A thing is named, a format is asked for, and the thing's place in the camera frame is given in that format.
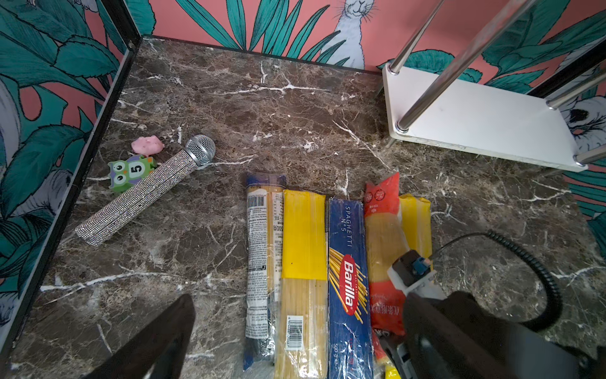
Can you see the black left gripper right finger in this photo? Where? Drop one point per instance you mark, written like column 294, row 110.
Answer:
column 440, row 349

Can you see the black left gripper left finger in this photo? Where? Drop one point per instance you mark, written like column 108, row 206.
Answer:
column 158, row 350

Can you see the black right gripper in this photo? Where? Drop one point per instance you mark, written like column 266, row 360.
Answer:
column 523, row 352

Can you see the blue Barilla spaghetti box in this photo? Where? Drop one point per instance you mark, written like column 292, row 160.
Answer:
column 350, row 331

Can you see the red yellow narrow spaghetti bag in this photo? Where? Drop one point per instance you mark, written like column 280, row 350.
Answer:
column 385, row 243

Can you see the plain yellow spaghetti bag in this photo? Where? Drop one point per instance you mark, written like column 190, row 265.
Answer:
column 416, row 223

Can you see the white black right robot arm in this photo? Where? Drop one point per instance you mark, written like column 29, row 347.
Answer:
column 594, row 362

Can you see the white two-tier shelf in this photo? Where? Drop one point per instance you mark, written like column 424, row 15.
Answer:
column 503, row 96

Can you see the yellow label spaghetti bag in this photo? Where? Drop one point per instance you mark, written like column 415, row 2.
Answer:
column 302, row 344

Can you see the green number toy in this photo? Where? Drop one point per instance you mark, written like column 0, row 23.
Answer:
column 124, row 174

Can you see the clear blue-end spaghetti bag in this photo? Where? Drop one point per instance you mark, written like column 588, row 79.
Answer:
column 264, row 206

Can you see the glitter silver microphone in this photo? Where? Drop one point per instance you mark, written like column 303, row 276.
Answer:
column 198, row 153

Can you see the pink pig toy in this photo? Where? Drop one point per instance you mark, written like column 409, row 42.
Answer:
column 147, row 146

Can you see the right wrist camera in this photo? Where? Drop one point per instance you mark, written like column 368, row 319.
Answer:
column 413, row 274

